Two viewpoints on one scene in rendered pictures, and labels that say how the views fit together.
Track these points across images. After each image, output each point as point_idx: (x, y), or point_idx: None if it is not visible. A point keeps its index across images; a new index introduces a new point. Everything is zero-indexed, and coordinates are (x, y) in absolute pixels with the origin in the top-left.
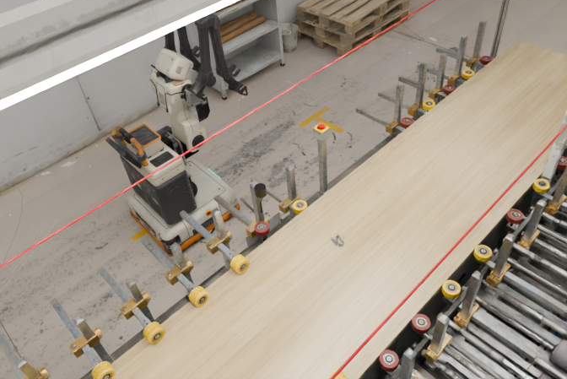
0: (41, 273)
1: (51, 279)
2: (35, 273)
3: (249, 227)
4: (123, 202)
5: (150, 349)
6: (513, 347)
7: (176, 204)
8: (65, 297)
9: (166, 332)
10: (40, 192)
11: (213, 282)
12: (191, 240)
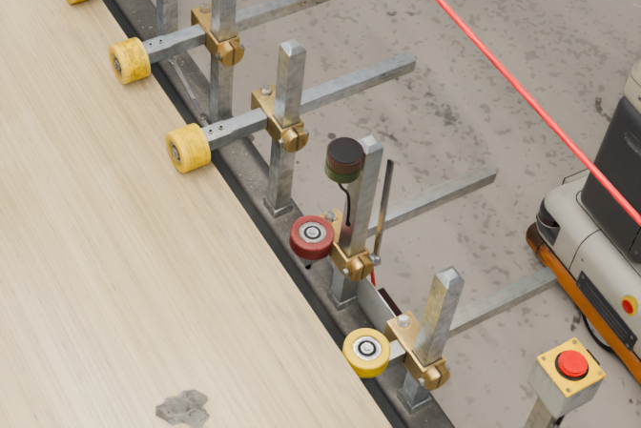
0: (544, 9)
1: (521, 26)
2: None
3: (331, 213)
4: None
5: None
6: None
7: (615, 186)
8: (465, 48)
9: (81, 12)
10: None
11: (244, 165)
12: (565, 277)
